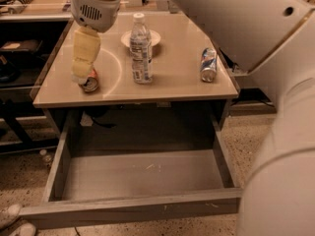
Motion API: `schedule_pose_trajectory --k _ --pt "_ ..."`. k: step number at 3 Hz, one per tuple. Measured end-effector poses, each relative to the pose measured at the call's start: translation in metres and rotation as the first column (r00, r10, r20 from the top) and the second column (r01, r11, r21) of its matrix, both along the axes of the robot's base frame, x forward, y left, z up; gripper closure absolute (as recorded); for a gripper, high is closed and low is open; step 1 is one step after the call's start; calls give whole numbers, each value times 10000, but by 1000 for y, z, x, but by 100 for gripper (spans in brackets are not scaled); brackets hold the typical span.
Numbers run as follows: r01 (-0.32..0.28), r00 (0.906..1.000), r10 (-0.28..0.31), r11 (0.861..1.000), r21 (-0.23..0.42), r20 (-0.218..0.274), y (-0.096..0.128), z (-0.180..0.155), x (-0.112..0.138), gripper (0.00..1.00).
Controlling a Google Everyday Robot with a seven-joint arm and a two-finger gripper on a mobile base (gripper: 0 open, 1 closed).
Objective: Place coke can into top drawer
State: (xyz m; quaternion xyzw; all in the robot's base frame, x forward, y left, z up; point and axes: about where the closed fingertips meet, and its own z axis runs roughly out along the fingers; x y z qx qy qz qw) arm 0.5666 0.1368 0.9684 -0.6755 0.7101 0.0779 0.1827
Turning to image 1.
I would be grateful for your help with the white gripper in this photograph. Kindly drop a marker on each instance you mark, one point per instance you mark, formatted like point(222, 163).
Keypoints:
point(95, 14)

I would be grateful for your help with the red coke can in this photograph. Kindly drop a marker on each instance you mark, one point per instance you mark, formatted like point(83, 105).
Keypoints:
point(92, 82)

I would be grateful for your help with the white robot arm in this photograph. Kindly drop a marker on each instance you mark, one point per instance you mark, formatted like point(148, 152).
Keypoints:
point(274, 42)

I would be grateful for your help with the grey cabinet with tan top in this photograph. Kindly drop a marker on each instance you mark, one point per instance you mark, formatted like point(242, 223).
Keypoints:
point(158, 59)

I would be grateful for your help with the blue pepsi can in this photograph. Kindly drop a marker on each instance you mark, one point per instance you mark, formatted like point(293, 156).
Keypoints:
point(208, 70)

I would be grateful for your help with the open grey top drawer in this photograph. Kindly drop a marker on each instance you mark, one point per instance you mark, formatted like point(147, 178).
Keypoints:
point(137, 171)

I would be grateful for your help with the small white plate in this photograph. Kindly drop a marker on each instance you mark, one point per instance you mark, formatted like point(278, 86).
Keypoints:
point(125, 38)

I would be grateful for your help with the clear plastic water bottle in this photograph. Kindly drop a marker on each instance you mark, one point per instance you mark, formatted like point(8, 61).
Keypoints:
point(141, 50)

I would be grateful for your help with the plastic bottle on floor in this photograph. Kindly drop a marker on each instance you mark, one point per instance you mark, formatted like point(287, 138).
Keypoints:
point(46, 157)

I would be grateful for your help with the white shoe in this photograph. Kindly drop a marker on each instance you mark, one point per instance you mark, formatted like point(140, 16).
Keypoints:
point(9, 215)

